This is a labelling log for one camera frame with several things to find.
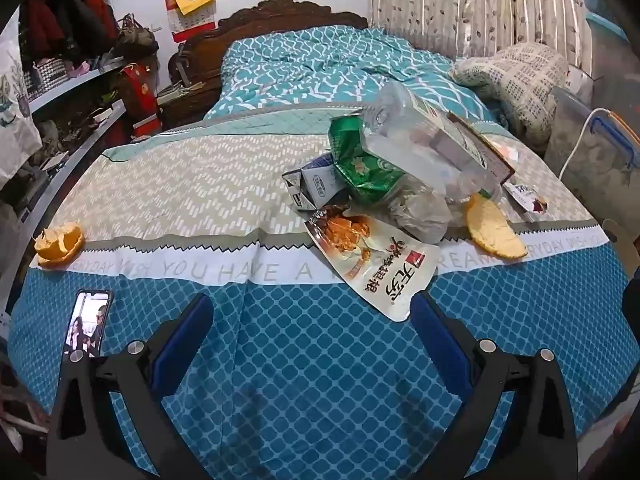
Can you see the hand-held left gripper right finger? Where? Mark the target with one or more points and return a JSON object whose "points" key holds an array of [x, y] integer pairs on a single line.
{"points": [[440, 340]]}

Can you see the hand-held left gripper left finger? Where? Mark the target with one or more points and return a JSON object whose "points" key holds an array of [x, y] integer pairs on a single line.
{"points": [[182, 340]]}

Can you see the black smartphone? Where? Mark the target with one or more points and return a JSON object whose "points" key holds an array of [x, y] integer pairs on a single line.
{"points": [[87, 320]]}

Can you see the white snack packet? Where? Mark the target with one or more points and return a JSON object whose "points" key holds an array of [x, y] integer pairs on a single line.
{"points": [[370, 260]]}

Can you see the flat orange peel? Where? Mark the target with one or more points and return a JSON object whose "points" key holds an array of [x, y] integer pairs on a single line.
{"points": [[487, 230]]}

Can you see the printed blue beige bed sheet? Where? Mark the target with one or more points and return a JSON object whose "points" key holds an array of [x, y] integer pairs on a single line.
{"points": [[300, 385]]}

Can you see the curled orange peel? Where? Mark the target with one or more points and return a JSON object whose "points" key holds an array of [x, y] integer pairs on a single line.
{"points": [[60, 242]]}

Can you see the small white dark packet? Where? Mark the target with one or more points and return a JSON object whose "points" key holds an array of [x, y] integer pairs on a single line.
{"points": [[522, 197]]}

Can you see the green snack bag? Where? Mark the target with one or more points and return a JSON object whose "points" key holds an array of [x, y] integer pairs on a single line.
{"points": [[360, 165]]}

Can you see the brown flat box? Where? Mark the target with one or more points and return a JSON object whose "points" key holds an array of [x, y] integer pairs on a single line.
{"points": [[487, 150]]}

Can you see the small white milk carton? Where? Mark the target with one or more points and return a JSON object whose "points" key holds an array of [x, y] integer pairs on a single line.
{"points": [[315, 180]]}

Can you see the clear plastic storage bin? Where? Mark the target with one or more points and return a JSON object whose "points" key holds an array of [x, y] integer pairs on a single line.
{"points": [[590, 160]]}

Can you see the wooden nightstand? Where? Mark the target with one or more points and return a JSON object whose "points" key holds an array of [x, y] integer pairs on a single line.
{"points": [[190, 105]]}

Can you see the red gift bag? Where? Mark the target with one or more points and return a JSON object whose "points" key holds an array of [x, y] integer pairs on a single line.
{"points": [[142, 100]]}

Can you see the grey metal shelf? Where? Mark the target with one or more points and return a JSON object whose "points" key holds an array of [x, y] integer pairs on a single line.
{"points": [[75, 85]]}

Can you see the white plant print cloth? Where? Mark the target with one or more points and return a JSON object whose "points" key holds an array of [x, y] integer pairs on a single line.
{"points": [[15, 110]]}

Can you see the carved wooden headboard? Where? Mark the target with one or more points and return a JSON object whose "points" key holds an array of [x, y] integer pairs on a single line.
{"points": [[210, 50]]}

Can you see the teal white patterned quilt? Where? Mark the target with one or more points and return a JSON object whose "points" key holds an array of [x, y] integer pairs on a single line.
{"points": [[300, 70]]}

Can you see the brown handbag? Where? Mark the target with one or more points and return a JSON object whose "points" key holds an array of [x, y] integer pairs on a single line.
{"points": [[137, 35]]}

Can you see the leaf print curtain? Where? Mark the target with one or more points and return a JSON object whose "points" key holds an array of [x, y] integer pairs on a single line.
{"points": [[450, 5]]}

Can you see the dark clothes pile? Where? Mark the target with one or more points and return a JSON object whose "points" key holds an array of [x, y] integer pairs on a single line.
{"points": [[65, 20]]}

